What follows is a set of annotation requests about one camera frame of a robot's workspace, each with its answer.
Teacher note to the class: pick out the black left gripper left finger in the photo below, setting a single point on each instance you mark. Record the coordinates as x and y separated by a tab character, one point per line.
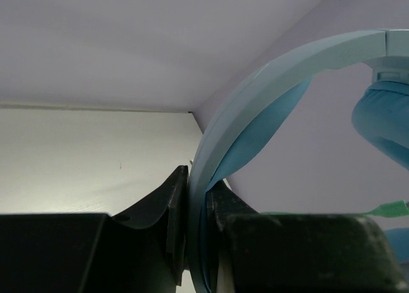
140	249

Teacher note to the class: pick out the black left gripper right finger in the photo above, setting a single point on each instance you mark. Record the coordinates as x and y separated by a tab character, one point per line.
254	252

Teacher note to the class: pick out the light blue headphones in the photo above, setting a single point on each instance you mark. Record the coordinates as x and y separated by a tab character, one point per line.
333	116

